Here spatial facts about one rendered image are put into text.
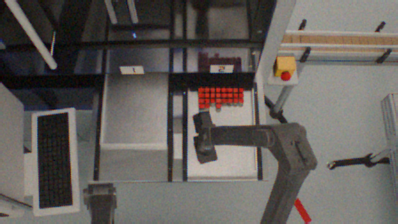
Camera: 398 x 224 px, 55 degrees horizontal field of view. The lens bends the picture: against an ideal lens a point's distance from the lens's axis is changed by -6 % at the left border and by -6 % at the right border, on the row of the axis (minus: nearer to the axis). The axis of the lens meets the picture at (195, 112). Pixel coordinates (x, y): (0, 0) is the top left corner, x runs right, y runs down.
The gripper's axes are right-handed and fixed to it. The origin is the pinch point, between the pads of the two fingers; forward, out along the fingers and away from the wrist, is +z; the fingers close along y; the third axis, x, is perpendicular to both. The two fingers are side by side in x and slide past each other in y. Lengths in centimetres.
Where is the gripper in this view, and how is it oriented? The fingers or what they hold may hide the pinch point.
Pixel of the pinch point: (203, 153)
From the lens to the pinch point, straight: 153.0
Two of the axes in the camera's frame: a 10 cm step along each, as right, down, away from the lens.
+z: -0.4, 3.1, 9.5
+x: -9.6, 2.4, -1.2
